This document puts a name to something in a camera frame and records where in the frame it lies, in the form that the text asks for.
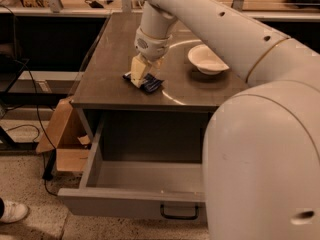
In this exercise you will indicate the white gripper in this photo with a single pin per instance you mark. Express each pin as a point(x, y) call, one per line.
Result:
point(152, 48)

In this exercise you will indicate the blue rxbar blueberry wrapper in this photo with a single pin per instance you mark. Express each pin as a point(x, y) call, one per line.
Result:
point(150, 84)

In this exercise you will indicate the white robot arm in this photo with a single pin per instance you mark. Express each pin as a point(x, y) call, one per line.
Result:
point(261, 166)

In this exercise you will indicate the grey cabinet with dark top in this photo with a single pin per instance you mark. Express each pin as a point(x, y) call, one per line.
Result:
point(184, 89)

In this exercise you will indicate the grey open top drawer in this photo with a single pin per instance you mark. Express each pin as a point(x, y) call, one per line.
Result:
point(140, 160)

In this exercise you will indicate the white paper bowl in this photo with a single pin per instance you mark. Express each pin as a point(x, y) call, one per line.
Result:
point(206, 61)

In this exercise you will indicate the brown cardboard box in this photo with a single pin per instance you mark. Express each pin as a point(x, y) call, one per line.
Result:
point(66, 136)

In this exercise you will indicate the white sneaker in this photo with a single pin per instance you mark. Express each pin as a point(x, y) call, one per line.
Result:
point(11, 212)

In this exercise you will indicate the black drawer handle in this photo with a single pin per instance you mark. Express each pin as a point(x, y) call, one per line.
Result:
point(179, 212)

